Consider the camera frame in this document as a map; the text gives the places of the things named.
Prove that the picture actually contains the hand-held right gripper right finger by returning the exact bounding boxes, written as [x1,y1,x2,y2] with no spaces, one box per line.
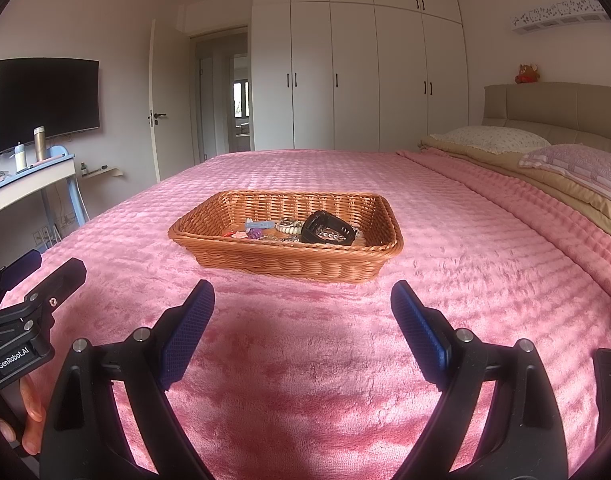
[390,280,569,480]

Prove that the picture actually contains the purple striped pillow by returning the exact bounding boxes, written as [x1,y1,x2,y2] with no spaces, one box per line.
[518,143,611,199]

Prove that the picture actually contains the black object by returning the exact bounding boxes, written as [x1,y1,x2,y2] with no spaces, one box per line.
[592,347,611,462]

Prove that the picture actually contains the black television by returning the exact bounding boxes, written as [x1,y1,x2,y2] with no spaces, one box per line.
[0,58,100,157]

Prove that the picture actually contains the beige padded headboard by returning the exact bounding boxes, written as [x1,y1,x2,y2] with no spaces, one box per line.
[483,81,611,147]

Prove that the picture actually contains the white door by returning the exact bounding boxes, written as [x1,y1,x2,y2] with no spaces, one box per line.
[150,19,197,184]

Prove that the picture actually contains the beige duvet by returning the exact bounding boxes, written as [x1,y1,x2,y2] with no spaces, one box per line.
[419,139,611,249]

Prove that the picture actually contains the small wall shelf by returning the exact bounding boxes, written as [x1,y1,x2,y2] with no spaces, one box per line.
[80,164,124,180]

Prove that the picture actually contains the pink plush blanket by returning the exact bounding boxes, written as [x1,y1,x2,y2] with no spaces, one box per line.
[0,149,611,480]

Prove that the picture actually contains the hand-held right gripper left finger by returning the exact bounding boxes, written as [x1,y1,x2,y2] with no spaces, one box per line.
[38,280,216,480]

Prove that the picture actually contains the person's left hand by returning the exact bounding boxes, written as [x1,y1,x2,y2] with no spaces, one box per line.
[0,374,47,455]

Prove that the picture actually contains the white floral pillow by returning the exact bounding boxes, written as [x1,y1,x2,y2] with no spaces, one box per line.
[429,126,551,155]

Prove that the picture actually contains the black watch strap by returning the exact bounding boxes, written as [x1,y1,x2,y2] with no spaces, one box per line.
[300,211,360,247]

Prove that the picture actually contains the white and blue desk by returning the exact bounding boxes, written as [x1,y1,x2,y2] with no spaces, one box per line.
[0,146,89,242]

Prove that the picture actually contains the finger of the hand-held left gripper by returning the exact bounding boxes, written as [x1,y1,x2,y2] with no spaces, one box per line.
[0,249,43,294]
[0,258,87,314]

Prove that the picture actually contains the brown wicker basket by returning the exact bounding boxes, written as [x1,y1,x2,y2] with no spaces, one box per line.
[168,190,404,285]

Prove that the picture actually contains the white decorative wall shelf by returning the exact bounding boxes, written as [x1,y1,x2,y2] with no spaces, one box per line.
[510,0,611,36]

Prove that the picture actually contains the white wardrobe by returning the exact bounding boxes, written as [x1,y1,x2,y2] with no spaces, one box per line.
[250,0,470,154]

